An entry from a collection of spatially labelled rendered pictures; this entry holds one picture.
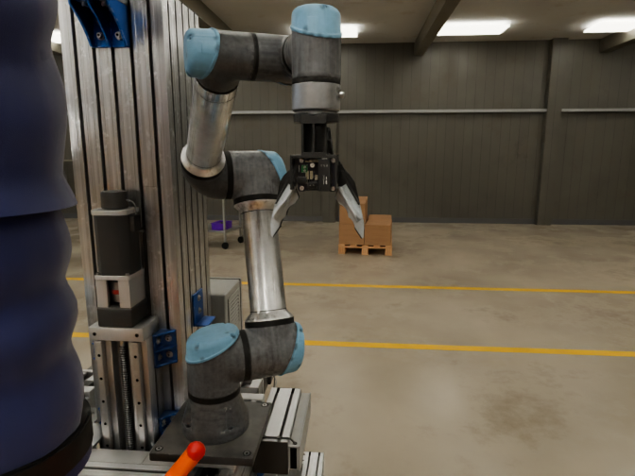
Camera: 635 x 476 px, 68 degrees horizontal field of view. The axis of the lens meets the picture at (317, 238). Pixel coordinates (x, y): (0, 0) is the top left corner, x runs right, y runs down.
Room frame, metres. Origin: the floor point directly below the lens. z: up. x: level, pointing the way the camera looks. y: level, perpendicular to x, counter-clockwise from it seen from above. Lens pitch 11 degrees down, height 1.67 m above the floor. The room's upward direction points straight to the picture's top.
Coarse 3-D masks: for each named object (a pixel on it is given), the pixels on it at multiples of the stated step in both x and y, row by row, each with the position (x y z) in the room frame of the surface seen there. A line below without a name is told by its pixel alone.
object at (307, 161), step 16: (304, 128) 0.72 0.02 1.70; (320, 128) 0.72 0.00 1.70; (304, 144) 0.72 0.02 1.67; (320, 144) 0.72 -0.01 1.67; (304, 160) 0.71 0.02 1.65; (320, 160) 0.70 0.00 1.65; (336, 160) 0.70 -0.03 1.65; (304, 176) 0.72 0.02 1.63; (320, 176) 0.70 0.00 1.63; (336, 176) 0.70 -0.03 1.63
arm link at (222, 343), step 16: (192, 336) 0.98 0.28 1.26; (208, 336) 0.97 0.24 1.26; (224, 336) 0.96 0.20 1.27; (240, 336) 0.99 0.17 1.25; (192, 352) 0.94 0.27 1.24; (208, 352) 0.93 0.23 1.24; (224, 352) 0.94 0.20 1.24; (240, 352) 0.96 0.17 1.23; (192, 368) 0.94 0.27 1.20; (208, 368) 0.93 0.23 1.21; (224, 368) 0.94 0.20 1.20; (240, 368) 0.95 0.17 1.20; (192, 384) 0.94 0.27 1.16; (208, 384) 0.93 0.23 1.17; (224, 384) 0.94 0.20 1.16
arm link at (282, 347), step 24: (240, 168) 1.09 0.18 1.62; (264, 168) 1.11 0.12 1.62; (240, 192) 1.09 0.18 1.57; (264, 192) 1.09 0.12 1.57; (264, 216) 1.09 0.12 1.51; (264, 240) 1.07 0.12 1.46; (264, 264) 1.05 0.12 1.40; (264, 288) 1.04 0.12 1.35; (264, 312) 1.02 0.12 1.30; (288, 312) 1.05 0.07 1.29; (264, 336) 0.99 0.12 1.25; (288, 336) 1.01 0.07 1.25; (264, 360) 0.97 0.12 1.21; (288, 360) 0.99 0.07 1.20
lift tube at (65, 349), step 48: (0, 240) 0.47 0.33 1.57; (48, 240) 0.52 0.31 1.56; (0, 288) 0.47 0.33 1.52; (48, 288) 0.53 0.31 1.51; (0, 336) 0.47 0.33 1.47; (48, 336) 0.50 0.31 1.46; (0, 384) 0.47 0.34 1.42; (48, 384) 0.51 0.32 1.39; (0, 432) 0.46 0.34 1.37; (48, 432) 0.49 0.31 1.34
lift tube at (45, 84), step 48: (0, 0) 0.48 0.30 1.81; (48, 0) 0.55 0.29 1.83; (0, 48) 0.49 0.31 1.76; (48, 48) 0.56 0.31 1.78; (0, 96) 0.47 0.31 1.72; (48, 96) 0.53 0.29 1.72; (0, 144) 0.47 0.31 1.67; (48, 144) 0.52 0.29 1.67; (0, 192) 0.47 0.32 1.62; (48, 192) 0.52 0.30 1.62
